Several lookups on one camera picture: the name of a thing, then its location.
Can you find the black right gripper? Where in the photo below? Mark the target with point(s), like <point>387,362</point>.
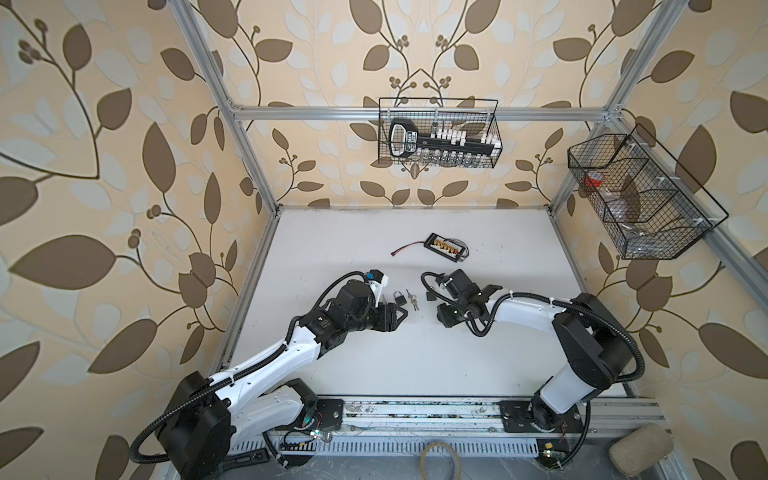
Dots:
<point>443,315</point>

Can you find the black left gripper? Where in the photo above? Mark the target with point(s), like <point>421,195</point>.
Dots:
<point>388,317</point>

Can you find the silver keys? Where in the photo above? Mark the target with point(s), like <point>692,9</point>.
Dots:
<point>413,300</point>

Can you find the black padlock with key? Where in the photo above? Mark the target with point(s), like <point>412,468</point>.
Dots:
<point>399,298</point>

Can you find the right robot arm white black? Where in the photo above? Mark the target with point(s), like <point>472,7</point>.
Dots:
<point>599,351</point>

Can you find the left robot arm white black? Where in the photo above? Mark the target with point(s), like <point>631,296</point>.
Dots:
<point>207,415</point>

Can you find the black charging board yellow connectors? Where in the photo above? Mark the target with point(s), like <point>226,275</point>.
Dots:
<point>452,249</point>

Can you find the black tool set in basket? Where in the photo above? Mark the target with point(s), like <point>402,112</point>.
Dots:
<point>404,140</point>

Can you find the red item in basket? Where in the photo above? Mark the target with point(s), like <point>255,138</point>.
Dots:
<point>594,179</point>

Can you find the beige foam roll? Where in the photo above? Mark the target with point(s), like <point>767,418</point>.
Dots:
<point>641,449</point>

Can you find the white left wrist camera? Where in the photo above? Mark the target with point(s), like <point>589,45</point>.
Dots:
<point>377,281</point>

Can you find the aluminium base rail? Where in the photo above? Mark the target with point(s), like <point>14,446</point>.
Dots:
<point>474,427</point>

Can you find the back wire basket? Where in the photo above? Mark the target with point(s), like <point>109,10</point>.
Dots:
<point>474,116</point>

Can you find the wire basket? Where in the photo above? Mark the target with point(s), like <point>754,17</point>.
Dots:
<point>474,116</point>
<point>652,206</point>

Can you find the right wire basket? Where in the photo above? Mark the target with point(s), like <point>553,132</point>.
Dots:
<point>652,206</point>

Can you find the aluminium frame post left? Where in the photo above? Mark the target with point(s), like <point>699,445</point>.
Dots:
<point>184,16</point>

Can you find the aluminium frame post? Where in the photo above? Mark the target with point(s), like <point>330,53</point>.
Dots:
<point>611,61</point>
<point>184,16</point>

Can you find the aluminium frame post right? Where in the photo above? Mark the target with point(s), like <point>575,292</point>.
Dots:
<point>611,61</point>

